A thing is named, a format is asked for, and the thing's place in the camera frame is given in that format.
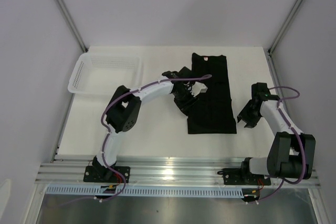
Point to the left aluminium frame post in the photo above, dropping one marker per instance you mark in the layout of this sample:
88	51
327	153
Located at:
62	7

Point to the black t-shirt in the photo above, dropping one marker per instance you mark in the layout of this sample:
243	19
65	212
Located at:
212	113

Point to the white slotted cable duct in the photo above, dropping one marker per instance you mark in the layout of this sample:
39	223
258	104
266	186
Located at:
198	192

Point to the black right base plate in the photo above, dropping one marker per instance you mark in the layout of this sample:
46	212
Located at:
237	176

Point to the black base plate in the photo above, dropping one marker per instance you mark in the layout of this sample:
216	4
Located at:
237	176
95	175

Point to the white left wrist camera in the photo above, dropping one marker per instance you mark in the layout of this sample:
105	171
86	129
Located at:
199	88

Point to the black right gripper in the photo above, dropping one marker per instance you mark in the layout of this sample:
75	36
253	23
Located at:
250	123

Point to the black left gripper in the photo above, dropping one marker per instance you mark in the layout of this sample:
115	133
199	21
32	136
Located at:
187	106

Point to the aluminium frame post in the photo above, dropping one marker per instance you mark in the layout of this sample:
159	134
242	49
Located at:
62	7
293	12

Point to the right aluminium frame post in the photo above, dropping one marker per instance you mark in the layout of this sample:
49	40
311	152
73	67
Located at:
293	12

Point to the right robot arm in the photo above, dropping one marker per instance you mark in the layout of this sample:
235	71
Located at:
291	154

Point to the white plastic basket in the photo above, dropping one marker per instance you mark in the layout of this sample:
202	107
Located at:
101	74

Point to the aluminium mounting rail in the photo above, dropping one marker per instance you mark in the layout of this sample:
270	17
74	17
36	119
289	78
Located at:
145	171

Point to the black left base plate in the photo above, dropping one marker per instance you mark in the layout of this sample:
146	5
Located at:
95	175

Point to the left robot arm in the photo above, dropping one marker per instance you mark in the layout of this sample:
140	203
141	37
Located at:
122	112

